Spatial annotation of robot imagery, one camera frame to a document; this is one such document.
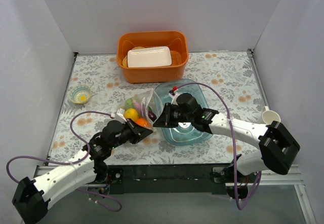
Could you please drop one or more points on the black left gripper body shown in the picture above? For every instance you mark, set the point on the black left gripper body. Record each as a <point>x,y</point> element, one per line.
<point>135,130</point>

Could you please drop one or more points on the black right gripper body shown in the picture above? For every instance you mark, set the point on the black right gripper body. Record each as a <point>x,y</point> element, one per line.
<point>168,115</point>

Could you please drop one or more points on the yellow lemon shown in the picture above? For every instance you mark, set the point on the yellow lemon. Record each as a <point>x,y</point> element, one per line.
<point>132,114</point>

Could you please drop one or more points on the orange tangerine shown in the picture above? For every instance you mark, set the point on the orange tangerine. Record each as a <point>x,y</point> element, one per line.
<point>142,122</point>

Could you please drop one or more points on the green custard apple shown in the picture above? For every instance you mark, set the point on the green custard apple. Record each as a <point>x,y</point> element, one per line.
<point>129,104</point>

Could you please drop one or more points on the purple eggplant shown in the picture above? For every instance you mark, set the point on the purple eggplant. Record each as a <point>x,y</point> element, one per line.
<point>143,110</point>

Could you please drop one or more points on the clear zip top bag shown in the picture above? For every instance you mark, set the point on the clear zip top bag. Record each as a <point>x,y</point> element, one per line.
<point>149,98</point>

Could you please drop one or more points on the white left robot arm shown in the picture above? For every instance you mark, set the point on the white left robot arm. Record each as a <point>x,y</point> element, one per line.
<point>34,197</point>

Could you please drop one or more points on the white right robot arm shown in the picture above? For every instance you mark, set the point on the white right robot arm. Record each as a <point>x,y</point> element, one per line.
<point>276,147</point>

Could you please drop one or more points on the clear blue plastic tray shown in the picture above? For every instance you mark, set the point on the clear blue plastic tray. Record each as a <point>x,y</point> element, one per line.
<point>184,133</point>

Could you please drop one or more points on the small patterned bowl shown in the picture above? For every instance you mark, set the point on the small patterned bowl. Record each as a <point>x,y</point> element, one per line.
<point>80,94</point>

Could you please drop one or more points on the white rectangular dish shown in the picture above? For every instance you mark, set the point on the white rectangular dish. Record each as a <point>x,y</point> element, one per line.
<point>148,57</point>

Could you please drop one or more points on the orange plastic basket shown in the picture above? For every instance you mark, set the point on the orange plastic basket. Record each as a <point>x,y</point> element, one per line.
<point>174,40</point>

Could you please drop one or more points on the yellow plate in basket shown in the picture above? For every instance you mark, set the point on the yellow plate in basket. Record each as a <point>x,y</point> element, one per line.
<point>125,60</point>

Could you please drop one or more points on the white plastic cup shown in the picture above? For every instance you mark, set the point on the white plastic cup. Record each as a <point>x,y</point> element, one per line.
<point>268,116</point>

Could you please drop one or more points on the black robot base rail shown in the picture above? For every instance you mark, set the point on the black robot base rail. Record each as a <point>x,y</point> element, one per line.
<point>187,178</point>

